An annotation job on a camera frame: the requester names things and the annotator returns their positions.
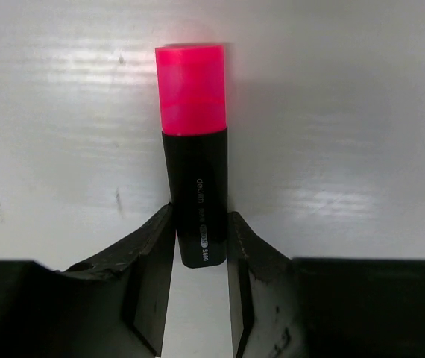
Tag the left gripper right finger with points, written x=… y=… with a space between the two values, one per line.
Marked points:
x=261 y=294

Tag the pink cap black highlighter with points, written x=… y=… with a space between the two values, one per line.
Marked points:
x=193 y=117

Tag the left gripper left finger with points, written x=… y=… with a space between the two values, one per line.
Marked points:
x=122 y=292

